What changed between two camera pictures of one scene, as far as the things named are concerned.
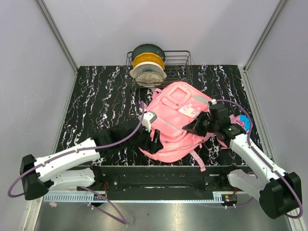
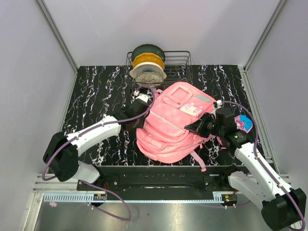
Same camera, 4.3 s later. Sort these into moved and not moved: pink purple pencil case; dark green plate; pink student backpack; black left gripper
Moved: black left gripper
Not moved: pink student backpack; dark green plate; pink purple pencil case
